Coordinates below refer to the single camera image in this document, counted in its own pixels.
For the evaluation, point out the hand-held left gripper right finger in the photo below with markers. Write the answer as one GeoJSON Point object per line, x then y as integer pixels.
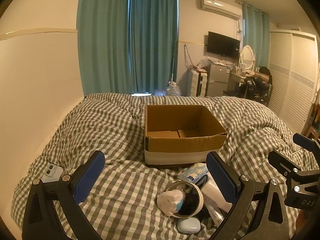
{"type": "Point", "coordinates": [222, 180]}

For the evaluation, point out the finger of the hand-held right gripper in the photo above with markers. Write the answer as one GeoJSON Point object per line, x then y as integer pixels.
{"type": "Point", "coordinates": [307, 142]}
{"type": "Point", "coordinates": [282, 161]}

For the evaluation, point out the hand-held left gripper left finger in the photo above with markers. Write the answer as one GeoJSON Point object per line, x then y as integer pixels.
{"type": "Point", "coordinates": [90, 177]}

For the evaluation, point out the white tube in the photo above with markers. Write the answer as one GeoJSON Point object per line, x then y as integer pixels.
{"type": "Point", "coordinates": [212, 190]}

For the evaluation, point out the blue white tissue pack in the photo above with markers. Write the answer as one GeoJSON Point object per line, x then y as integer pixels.
{"type": "Point", "coordinates": [192, 171]}

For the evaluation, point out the pale earbud charging case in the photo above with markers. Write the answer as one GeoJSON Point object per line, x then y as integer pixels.
{"type": "Point", "coordinates": [188, 226]}

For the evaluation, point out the cardboard box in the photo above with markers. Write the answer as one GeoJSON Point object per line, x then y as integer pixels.
{"type": "Point", "coordinates": [175, 145]}

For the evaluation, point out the grey checked blanket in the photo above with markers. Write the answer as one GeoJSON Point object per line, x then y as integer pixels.
{"type": "Point", "coordinates": [125, 180]}

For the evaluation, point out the white smartphone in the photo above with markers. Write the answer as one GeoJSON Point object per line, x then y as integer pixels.
{"type": "Point", "coordinates": [51, 172]}

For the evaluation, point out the white louvred wardrobe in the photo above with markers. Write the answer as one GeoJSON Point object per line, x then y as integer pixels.
{"type": "Point", "coordinates": [292, 75]}

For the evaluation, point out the pile of black bags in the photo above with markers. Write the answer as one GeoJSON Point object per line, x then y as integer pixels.
{"type": "Point", "coordinates": [257, 87]}

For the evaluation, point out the grey dressing table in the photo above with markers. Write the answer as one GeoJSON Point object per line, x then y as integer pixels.
{"type": "Point", "coordinates": [235, 82]}

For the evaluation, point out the white ribbed suitcase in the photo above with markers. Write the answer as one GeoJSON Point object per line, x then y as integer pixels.
{"type": "Point", "coordinates": [196, 83]}

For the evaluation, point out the grey small fridge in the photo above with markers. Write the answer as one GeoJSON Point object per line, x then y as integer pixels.
{"type": "Point", "coordinates": [217, 80]}

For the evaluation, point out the large clear water bottle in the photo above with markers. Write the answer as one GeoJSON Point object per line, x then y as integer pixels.
{"type": "Point", "coordinates": [173, 90]}

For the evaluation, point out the white oval mirror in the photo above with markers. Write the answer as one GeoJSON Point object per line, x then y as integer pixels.
{"type": "Point", "coordinates": [247, 56]}

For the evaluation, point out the clear plastic bag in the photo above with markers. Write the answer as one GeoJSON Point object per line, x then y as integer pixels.
{"type": "Point", "coordinates": [158, 92]}

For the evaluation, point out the short teal curtain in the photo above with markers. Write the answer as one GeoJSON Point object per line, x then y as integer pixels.
{"type": "Point", "coordinates": [255, 35]}

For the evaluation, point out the white pole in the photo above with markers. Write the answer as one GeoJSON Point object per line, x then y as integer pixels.
{"type": "Point", "coordinates": [174, 67]}

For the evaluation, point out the wide teal curtain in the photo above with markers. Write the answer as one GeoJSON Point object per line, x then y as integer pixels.
{"type": "Point", "coordinates": [105, 42]}

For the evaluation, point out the narrow teal curtain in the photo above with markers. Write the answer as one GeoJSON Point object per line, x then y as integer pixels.
{"type": "Point", "coordinates": [152, 42]}

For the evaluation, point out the white air conditioner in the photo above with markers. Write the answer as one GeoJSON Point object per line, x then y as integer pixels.
{"type": "Point", "coordinates": [220, 6]}

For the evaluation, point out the black wall television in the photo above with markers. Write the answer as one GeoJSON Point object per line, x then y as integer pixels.
{"type": "Point", "coordinates": [222, 45]}

